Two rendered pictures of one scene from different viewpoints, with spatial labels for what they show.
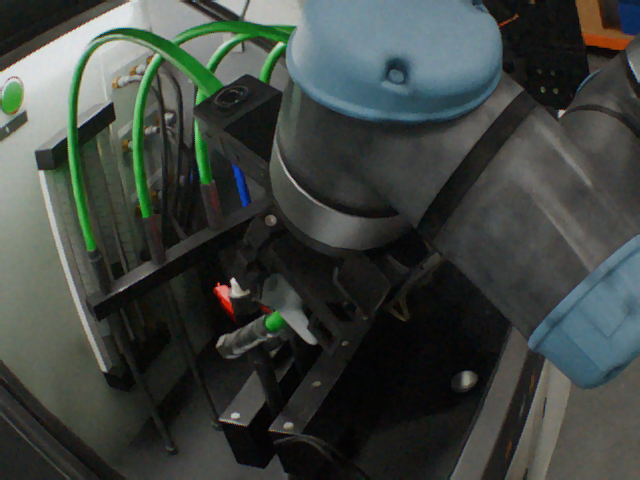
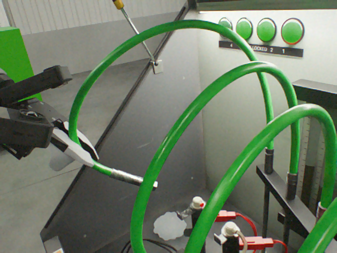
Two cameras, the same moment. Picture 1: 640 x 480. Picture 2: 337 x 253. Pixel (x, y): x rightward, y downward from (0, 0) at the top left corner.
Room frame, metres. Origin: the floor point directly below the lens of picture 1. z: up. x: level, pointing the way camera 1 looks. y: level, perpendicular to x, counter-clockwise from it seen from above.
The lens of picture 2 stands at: (0.85, -0.27, 1.47)
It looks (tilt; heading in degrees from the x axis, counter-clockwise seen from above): 26 degrees down; 121
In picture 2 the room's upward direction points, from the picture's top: 7 degrees counter-clockwise
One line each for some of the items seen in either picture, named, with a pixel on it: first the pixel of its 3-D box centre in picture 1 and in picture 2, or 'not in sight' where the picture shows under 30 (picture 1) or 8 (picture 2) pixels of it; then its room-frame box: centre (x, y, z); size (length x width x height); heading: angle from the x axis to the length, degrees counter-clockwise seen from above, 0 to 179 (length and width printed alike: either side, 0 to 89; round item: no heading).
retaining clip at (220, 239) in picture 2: not in sight; (223, 234); (0.75, 0.03, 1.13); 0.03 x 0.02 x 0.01; 63
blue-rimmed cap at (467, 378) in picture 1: (464, 382); not in sight; (0.82, -0.15, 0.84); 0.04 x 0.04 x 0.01
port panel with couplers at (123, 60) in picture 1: (146, 129); not in sight; (1.02, 0.20, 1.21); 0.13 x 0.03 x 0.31; 153
